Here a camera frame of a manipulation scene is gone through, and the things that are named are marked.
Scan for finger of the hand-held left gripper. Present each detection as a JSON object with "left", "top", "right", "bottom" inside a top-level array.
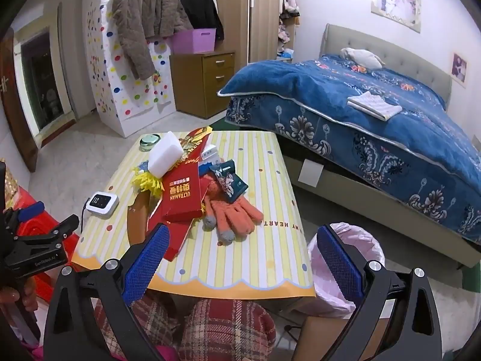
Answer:
[
  {"left": 4, "top": 201, "right": 45, "bottom": 226},
  {"left": 13, "top": 215, "right": 80, "bottom": 249}
]

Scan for wooden wardrobe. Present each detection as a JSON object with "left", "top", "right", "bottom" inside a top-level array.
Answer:
[{"left": 176, "top": 0, "right": 301, "bottom": 64}]

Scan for bin with pink bag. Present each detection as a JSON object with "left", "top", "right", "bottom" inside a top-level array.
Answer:
[{"left": 306, "top": 223, "right": 386, "bottom": 318}]

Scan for red plastic stool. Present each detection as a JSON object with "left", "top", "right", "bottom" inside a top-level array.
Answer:
[{"left": 8, "top": 188, "right": 81, "bottom": 301}]

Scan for red paper envelope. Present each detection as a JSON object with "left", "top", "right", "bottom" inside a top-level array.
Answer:
[{"left": 147, "top": 196, "right": 207, "bottom": 262}]

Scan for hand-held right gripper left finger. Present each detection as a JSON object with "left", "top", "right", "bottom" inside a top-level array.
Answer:
[{"left": 44, "top": 223, "right": 171, "bottom": 361}]

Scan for brown pouch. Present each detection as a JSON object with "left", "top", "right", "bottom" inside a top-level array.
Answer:
[{"left": 127, "top": 193, "right": 158, "bottom": 247}]

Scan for brown cardboard box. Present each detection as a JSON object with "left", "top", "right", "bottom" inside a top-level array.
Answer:
[{"left": 297, "top": 314, "right": 388, "bottom": 361}]

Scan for white paper sheet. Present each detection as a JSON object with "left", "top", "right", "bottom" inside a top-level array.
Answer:
[{"left": 299, "top": 160, "right": 323, "bottom": 188}]

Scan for white pillow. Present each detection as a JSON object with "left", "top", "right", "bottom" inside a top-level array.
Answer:
[{"left": 340, "top": 47, "right": 387, "bottom": 70}]

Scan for gold sequin cloth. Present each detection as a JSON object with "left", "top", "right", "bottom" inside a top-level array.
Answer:
[{"left": 4, "top": 173, "right": 19, "bottom": 200}]

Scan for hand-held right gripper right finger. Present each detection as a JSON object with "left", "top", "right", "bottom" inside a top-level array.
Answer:
[{"left": 317, "top": 224, "right": 443, "bottom": 361}]

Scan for white mobile router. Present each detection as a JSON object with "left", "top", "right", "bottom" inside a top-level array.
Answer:
[{"left": 86, "top": 193, "right": 120, "bottom": 219}]

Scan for white polka dot cabinet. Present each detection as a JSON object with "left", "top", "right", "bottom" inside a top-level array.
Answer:
[{"left": 86, "top": 0, "right": 177, "bottom": 138}]

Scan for person's left hand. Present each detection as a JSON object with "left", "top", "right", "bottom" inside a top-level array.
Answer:
[{"left": 0, "top": 280, "right": 38, "bottom": 313}]

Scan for brown quilted jacket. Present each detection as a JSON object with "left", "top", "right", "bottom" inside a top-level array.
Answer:
[{"left": 112, "top": 0, "right": 194, "bottom": 80}]

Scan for wooden drawer cabinet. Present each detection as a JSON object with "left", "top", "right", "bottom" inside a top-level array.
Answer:
[{"left": 169, "top": 51, "right": 237, "bottom": 119}]

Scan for grey upholstered bed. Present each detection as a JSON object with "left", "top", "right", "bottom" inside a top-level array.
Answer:
[{"left": 282, "top": 23, "right": 481, "bottom": 269}]

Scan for yellow mesh net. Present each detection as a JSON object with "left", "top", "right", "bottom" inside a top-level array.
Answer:
[{"left": 131, "top": 161, "right": 166, "bottom": 198}]

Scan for purple plastic basket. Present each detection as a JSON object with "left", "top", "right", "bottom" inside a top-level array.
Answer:
[{"left": 172, "top": 28, "right": 218, "bottom": 55}]

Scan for long red gold packet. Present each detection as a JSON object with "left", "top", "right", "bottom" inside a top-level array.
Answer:
[{"left": 171, "top": 126, "right": 214, "bottom": 170}]

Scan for pile of clothes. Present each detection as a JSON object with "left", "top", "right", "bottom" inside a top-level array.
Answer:
[{"left": 276, "top": 15, "right": 297, "bottom": 46}]

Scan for bed with blue blanket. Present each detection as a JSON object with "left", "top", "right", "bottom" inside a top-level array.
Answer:
[{"left": 217, "top": 53, "right": 481, "bottom": 245}]

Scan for white foam block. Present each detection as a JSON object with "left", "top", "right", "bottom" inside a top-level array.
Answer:
[{"left": 148, "top": 131, "right": 185, "bottom": 178}]

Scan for dark teal snack packet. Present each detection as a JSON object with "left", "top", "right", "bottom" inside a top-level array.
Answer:
[{"left": 208, "top": 160, "right": 249, "bottom": 204}]

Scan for black jacket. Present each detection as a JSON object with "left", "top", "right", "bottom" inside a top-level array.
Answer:
[{"left": 179, "top": 0, "right": 225, "bottom": 42}]

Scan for grey router cable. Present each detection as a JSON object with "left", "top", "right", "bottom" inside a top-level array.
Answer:
[{"left": 79, "top": 199, "right": 91, "bottom": 234}]

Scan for orange knit glove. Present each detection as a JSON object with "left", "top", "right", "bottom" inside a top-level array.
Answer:
[{"left": 201, "top": 182, "right": 265, "bottom": 243}]

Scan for white toilet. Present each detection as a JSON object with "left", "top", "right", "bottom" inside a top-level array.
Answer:
[{"left": 41, "top": 88, "right": 63, "bottom": 121}]

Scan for dark brown door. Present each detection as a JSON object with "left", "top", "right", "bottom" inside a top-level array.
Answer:
[{"left": 0, "top": 32, "right": 40, "bottom": 174}]

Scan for large wall poster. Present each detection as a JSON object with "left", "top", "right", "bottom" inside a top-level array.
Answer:
[{"left": 370, "top": 0, "right": 422, "bottom": 34}]

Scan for person's pink garment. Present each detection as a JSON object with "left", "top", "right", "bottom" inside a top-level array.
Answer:
[{"left": 32, "top": 342, "right": 177, "bottom": 361}]

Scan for folded white towel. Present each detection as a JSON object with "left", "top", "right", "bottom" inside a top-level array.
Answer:
[{"left": 346, "top": 91, "right": 403, "bottom": 122}]

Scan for person's plaid pants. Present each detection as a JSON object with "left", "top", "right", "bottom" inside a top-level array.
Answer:
[{"left": 94, "top": 291, "right": 277, "bottom": 361}]

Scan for small wall poster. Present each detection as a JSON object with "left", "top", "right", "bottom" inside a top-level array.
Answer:
[{"left": 451, "top": 53, "right": 468, "bottom": 83}]

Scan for red cardboard box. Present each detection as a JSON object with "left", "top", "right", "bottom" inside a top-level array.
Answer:
[{"left": 164, "top": 173, "right": 212, "bottom": 223}]

